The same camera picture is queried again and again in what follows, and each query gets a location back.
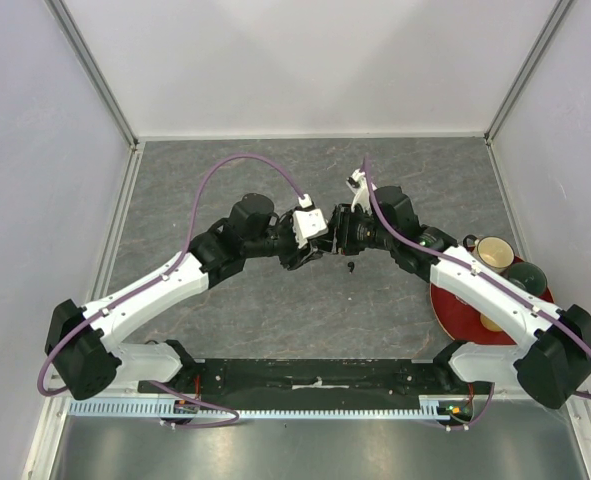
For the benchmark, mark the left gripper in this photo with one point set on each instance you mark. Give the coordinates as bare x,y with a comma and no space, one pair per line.
298,257

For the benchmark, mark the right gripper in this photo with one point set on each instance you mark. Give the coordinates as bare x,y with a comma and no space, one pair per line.
340,228

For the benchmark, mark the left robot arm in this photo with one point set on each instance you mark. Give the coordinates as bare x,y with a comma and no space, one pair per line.
85,343

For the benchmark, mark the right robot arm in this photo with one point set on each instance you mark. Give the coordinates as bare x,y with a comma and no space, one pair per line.
549,355

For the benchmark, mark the red round tray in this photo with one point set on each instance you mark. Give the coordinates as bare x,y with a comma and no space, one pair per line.
460,320

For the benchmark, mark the cream mug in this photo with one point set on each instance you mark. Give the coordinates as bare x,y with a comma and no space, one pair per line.
494,252

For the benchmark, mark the dark green cup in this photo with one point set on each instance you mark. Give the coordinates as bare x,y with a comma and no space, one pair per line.
528,277

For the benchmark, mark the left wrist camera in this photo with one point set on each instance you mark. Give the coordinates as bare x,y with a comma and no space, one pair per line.
308,225

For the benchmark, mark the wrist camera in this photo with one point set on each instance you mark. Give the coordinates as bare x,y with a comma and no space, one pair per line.
358,185
308,225

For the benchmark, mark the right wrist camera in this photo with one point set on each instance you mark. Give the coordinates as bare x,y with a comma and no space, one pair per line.
358,185

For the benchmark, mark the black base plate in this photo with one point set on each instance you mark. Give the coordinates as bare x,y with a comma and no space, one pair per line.
321,384

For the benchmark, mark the cream cup with handle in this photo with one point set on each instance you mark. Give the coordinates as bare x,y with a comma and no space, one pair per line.
489,324

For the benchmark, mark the slotted cable duct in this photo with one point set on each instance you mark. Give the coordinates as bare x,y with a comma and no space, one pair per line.
167,408

